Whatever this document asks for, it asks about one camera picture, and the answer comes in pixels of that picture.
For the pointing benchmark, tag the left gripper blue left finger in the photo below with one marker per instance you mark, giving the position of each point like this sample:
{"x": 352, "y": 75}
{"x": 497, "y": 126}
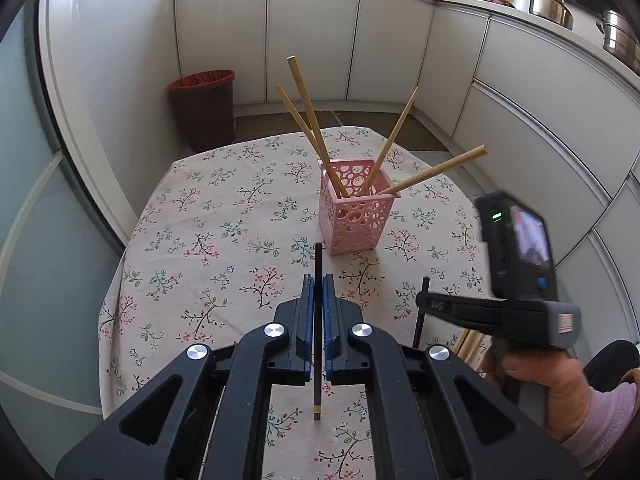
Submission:
{"x": 302, "y": 332}

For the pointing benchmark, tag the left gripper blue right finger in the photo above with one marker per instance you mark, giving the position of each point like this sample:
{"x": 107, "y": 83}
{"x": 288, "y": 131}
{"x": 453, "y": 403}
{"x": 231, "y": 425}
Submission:
{"x": 335, "y": 337}

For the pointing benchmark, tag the black chopstick gold band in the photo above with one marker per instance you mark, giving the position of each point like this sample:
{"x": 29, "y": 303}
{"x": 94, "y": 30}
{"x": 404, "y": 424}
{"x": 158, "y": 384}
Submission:
{"x": 318, "y": 331}

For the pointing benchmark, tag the bamboo chopstick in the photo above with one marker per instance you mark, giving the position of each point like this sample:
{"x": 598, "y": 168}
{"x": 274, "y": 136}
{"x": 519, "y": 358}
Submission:
{"x": 315, "y": 139}
{"x": 470, "y": 346}
{"x": 456, "y": 161}
{"x": 460, "y": 341}
{"x": 311, "y": 115}
{"x": 375, "y": 168}

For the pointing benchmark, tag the pink sleeve forearm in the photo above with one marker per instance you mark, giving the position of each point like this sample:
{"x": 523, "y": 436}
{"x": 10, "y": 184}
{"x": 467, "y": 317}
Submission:
{"x": 609, "y": 416}

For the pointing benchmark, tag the white kitchen base cabinets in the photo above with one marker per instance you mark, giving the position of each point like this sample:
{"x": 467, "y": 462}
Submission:
{"x": 559, "y": 116}

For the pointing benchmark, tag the person's right hand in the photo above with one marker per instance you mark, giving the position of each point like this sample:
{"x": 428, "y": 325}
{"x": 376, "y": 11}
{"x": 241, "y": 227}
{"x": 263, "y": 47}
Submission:
{"x": 569, "y": 395}

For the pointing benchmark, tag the pink perforated utensil basket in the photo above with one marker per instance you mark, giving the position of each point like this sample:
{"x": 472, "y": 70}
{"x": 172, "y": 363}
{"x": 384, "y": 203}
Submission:
{"x": 354, "y": 223}

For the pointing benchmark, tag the floral tablecloth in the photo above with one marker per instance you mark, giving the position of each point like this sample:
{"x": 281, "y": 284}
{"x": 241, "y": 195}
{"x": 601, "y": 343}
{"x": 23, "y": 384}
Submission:
{"x": 229, "y": 234}

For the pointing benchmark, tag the brown floor mat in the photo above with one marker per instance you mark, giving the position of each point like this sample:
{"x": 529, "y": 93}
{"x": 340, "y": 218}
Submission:
{"x": 249, "y": 128}
{"x": 413, "y": 135}

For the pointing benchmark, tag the dark bin with red liner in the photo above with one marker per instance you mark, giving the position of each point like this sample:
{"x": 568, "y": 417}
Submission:
{"x": 203, "y": 108}

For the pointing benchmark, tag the stainless steel steamer pot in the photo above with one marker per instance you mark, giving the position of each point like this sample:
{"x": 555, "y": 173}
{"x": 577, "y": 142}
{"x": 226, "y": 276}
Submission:
{"x": 619, "y": 39}

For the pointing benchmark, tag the stainless steel kettle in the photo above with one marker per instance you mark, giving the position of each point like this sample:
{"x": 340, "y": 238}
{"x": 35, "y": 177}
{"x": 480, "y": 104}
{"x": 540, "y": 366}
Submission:
{"x": 554, "y": 11}

